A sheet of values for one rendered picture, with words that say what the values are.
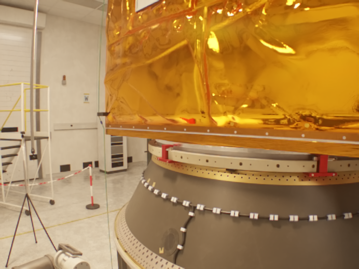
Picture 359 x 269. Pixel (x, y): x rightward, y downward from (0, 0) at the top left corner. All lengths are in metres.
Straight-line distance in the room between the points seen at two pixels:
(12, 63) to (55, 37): 1.66
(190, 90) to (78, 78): 7.94
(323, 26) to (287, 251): 0.85
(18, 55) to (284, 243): 8.20
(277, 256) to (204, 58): 0.93
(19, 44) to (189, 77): 7.59
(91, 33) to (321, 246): 9.28
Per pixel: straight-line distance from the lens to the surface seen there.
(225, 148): 1.15
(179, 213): 1.23
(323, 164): 1.11
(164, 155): 1.34
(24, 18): 8.58
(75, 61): 9.14
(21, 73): 8.42
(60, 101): 8.77
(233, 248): 1.10
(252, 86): 1.08
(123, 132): 1.81
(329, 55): 0.98
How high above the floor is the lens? 1.89
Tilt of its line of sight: 4 degrees down
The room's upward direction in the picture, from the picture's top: straight up
